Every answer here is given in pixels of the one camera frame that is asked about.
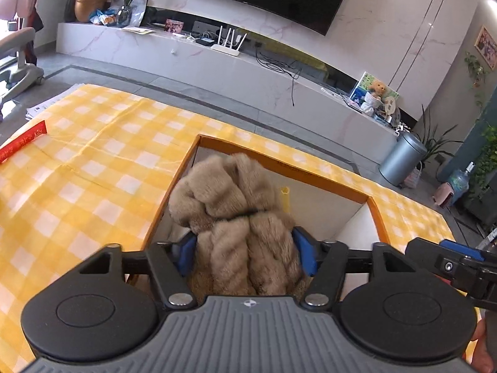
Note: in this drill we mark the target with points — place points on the marble television console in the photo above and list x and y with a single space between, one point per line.
217 70

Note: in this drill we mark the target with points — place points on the brown fur plush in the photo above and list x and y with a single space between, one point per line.
235 217

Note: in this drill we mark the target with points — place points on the yellow checkered tablecloth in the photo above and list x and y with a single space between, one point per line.
89 171

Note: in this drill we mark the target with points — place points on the pink space heater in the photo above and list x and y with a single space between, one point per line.
442 196

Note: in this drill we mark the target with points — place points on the red paper strip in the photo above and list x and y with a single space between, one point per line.
23 142

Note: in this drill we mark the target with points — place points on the silver trash can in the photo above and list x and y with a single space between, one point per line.
402 159

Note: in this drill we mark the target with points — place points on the stack of papers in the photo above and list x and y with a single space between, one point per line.
46 103

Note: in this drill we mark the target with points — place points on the teddy bear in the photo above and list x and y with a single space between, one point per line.
376 95

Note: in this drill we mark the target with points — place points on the grey chair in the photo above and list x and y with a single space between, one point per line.
17 58

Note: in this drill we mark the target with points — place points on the framed wall picture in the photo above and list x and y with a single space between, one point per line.
487 46

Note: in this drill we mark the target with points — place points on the golden vase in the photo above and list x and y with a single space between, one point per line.
90 4

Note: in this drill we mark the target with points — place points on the tall potted leafy plant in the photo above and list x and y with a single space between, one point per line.
435 140

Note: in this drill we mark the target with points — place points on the orange cardboard box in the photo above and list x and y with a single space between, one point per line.
322 209

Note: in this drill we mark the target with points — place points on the trailing green plant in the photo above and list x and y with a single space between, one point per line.
485 159

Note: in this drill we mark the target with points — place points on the hanging vine plant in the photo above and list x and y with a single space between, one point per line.
477 74

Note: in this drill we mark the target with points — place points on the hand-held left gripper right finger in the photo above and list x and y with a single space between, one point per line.
305 252

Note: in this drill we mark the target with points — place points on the green photo print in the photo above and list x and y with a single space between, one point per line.
367 85

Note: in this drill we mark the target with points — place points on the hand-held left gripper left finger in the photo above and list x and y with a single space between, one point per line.
187 251

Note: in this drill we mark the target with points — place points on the blue water jug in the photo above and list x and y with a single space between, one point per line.
460 182

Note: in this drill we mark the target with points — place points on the yellow tube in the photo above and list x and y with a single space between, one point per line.
285 200

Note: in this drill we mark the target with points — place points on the person's right hand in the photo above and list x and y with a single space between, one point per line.
484 344

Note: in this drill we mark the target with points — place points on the white router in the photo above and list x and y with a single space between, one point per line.
229 42

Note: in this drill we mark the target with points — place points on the woven basket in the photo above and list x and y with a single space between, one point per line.
412 176

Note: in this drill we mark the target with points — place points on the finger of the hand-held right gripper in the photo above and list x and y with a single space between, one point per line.
462 268

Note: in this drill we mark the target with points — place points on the small pink photo frame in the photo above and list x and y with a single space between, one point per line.
174 26

